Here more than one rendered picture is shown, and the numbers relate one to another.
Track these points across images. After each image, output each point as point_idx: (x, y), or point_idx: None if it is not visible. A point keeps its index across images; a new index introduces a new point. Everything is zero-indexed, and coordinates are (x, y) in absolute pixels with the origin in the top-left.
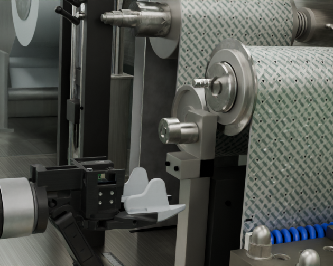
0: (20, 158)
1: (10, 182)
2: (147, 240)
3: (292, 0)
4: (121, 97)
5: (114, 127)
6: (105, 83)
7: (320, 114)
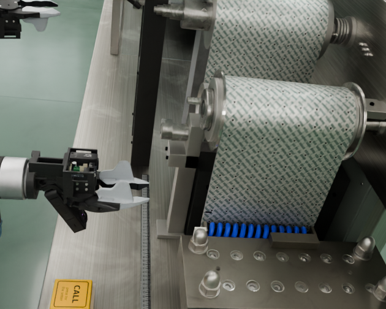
0: None
1: (10, 165)
2: None
3: (332, 15)
4: None
5: None
6: (157, 58)
7: (286, 151)
